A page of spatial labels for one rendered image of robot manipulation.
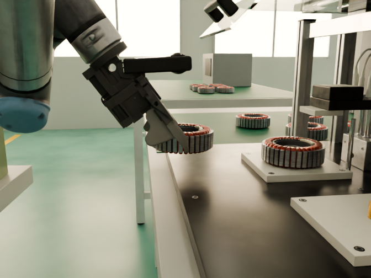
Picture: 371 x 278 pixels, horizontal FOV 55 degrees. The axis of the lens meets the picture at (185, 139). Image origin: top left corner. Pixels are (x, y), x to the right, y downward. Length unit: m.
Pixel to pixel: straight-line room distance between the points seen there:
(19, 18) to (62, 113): 4.81
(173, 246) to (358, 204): 0.25
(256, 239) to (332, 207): 0.12
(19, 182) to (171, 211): 0.35
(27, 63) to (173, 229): 0.28
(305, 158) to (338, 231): 0.22
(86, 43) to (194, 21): 4.60
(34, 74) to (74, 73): 4.64
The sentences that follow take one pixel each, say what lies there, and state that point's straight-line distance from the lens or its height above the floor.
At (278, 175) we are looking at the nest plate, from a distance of 0.60.
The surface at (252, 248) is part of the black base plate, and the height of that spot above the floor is 0.77.
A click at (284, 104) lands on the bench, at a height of 0.71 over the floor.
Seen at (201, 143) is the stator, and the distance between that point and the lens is 0.60.
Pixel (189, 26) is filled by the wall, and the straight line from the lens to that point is 5.15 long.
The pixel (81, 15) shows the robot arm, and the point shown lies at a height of 1.03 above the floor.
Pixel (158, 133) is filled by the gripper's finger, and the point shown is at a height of 0.85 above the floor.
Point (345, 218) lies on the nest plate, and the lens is 0.47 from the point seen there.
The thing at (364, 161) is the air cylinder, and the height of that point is 0.79.
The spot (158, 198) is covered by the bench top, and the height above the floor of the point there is 0.75.
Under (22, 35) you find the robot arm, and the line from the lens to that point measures 0.47.
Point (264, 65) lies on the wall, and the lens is 5.40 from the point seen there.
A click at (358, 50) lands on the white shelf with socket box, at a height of 1.00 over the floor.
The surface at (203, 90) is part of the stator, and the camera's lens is 2.27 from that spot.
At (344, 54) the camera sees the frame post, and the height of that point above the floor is 0.98.
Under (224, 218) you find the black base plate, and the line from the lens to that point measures 0.46.
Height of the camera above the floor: 0.97
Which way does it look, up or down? 13 degrees down
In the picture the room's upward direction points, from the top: straight up
